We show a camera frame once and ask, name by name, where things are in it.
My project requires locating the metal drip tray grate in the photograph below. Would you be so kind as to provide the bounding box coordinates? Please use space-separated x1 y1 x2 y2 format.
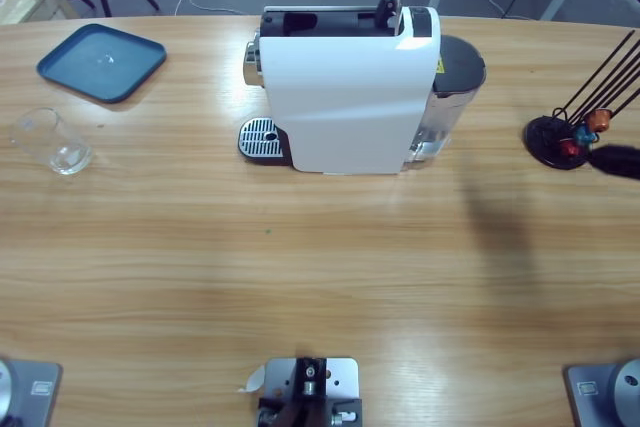
238 116 284 158

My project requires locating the orange coffee capsule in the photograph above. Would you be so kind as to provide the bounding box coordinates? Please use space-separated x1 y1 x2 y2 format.
584 107 615 132

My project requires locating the wooden crate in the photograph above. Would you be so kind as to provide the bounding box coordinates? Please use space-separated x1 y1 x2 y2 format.
0 0 81 26

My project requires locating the grey camera mount plate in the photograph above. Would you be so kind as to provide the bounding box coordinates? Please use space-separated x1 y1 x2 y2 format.
257 356 364 427

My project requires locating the black capsule holder with rods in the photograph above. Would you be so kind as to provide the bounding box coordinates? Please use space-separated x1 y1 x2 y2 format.
523 30 640 171

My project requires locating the blue square tray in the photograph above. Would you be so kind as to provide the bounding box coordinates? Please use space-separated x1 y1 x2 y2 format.
35 22 168 105

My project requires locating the clear glass cup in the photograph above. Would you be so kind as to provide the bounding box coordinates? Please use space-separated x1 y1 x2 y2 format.
8 106 95 177

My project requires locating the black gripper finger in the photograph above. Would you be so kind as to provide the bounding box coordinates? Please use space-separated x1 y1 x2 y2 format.
589 143 640 181

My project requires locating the white paper tag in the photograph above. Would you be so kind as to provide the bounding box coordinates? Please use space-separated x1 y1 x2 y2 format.
235 365 269 394

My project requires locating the white coffee machine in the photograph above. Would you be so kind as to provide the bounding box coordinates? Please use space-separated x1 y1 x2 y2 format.
237 4 444 177

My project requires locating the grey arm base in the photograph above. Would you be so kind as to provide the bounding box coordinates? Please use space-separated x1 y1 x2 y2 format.
564 357 640 427
0 357 64 427

